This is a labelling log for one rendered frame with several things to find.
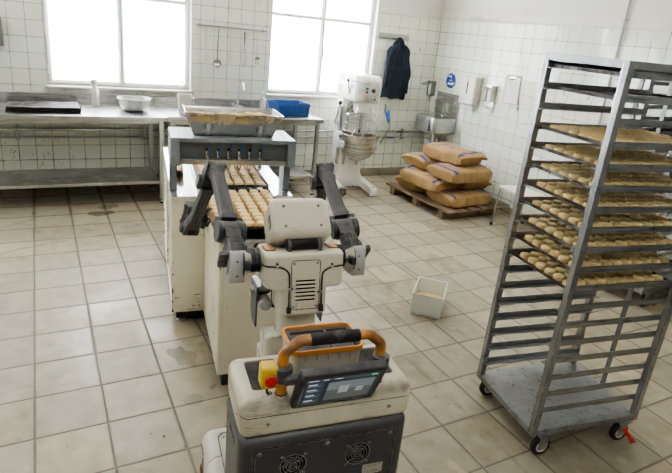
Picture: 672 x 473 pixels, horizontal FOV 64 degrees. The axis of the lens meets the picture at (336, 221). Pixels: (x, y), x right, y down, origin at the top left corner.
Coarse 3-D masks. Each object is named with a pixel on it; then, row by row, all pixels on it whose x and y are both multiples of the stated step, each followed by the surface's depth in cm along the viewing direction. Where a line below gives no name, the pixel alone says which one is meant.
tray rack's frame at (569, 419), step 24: (624, 312) 278; (648, 360) 263; (504, 384) 286; (528, 384) 288; (552, 384) 290; (576, 384) 292; (528, 408) 269; (576, 408) 272; (600, 408) 274; (624, 408) 276; (552, 432) 257; (624, 432) 273
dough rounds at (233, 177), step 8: (200, 168) 342; (232, 168) 351; (232, 176) 332; (240, 176) 341; (248, 176) 335; (256, 176) 337; (232, 184) 320; (240, 184) 320; (248, 184) 322; (256, 184) 325; (264, 184) 329
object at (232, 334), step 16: (208, 240) 302; (208, 256) 304; (208, 272) 306; (224, 272) 261; (208, 288) 307; (224, 288) 264; (240, 288) 267; (208, 304) 309; (224, 304) 267; (240, 304) 270; (208, 320) 311; (224, 320) 270; (240, 320) 273; (272, 320) 279; (224, 336) 273; (240, 336) 276; (256, 336) 279; (224, 352) 276; (240, 352) 280; (256, 352) 283; (224, 368) 280; (224, 384) 287
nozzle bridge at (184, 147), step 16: (176, 128) 324; (176, 144) 301; (192, 144) 312; (208, 144) 315; (224, 144) 318; (240, 144) 321; (256, 144) 324; (272, 144) 327; (288, 144) 322; (176, 160) 304; (192, 160) 310; (208, 160) 313; (224, 160) 316; (240, 160) 319; (256, 160) 323; (272, 160) 327; (288, 160) 325; (176, 176) 317; (288, 176) 340
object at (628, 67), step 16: (624, 64) 200; (624, 80) 200; (624, 96) 202; (608, 128) 208; (608, 144) 208; (608, 160) 210; (592, 192) 216; (592, 208) 216; (592, 224) 219; (576, 256) 224; (576, 272) 226; (560, 320) 234; (560, 336) 236; (544, 368) 244; (544, 384) 244; (544, 400) 247; (528, 432) 255
